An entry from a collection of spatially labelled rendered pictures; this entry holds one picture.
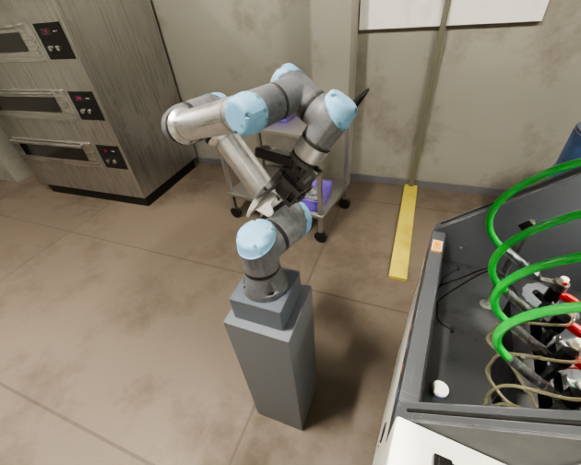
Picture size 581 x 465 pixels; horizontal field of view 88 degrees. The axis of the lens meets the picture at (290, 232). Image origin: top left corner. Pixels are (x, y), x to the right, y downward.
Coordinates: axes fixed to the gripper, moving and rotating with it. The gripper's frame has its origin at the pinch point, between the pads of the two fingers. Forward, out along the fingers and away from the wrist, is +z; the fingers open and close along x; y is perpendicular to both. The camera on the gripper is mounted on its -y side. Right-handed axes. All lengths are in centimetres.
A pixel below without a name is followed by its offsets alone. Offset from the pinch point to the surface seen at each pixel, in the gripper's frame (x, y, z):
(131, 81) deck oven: 124, -205, 102
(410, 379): -9, 55, -2
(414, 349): -2, 53, -4
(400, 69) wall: 221, -39, -29
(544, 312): -16, 49, -35
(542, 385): -11, 64, -25
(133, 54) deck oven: 132, -219, 85
